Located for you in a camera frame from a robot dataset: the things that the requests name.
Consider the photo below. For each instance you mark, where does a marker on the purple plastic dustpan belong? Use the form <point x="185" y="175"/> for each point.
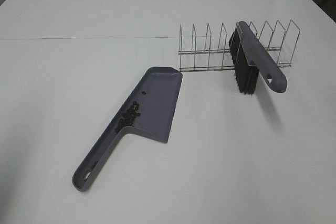
<point x="157" y="93"/>

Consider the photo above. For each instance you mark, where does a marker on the pile of coffee beans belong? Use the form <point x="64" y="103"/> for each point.
<point x="128" y="115"/>

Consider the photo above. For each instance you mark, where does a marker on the metal wire rack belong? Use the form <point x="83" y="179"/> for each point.
<point x="211" y="52"/>

